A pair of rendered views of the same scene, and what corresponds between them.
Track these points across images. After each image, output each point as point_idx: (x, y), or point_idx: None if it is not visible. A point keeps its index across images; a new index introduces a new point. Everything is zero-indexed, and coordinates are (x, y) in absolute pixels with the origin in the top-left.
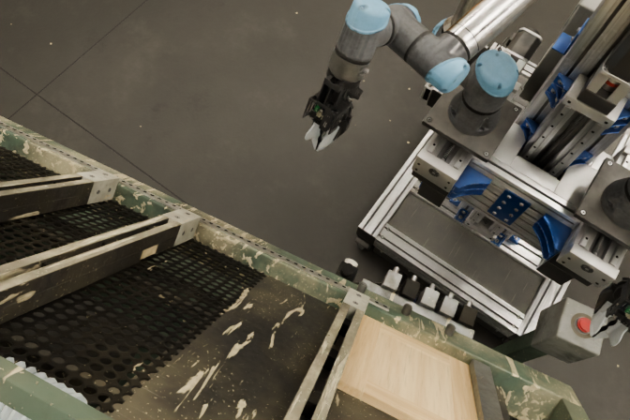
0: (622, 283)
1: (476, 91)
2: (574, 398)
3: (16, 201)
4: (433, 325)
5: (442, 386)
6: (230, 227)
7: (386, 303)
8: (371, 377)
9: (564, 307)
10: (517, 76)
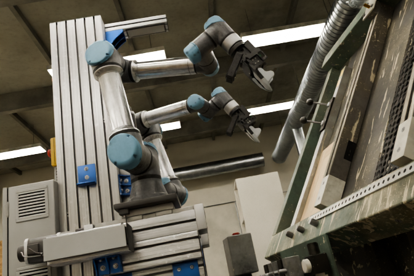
0: (242, 121)
1: (157, 158)
2: (270, 241)
3: None
4: (295, 237)
5: (317, 184)
6: (377, 204)
7: (307, 231)
8: None
9: (233, 235)
10: None
